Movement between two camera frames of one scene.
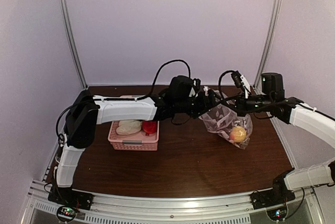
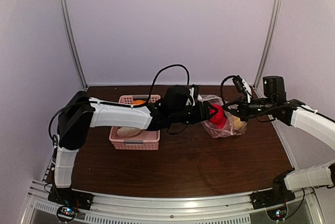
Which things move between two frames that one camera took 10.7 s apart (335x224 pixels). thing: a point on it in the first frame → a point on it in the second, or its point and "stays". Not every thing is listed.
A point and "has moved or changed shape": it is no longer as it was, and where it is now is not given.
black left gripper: x=204 y=104 → x=202 y=113
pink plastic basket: x=138 y=142 stays
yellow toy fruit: x=238 y=134 → x=237 y=123
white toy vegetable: x=129 y=130 stays
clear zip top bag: x=236 y=128 has moved or changed shape
